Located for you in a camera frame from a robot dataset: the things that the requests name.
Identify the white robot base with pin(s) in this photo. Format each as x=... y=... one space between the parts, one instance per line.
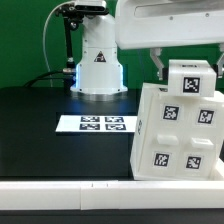
x=99 y=74

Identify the black camera stand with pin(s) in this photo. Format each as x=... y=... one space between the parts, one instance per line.
x=73 y=14

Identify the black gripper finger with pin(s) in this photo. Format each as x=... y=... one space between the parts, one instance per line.
x=155 y=54
x=220 y=62

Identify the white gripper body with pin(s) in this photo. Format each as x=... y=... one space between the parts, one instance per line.
x=167 y=23

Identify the white cabinet door panel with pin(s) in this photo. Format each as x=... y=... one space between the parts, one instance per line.
x=163 y=134
x=202 y=140

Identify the white front fence bar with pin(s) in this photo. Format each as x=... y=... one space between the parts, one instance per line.
x=92 y=195

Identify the white marker sheet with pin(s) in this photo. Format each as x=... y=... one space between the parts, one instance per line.
x=96 y=124

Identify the white cabinet top block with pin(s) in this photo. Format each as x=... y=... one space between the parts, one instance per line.
x=191 y=78

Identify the white cabinet body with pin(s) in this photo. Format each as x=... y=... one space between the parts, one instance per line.
x=150 y=91

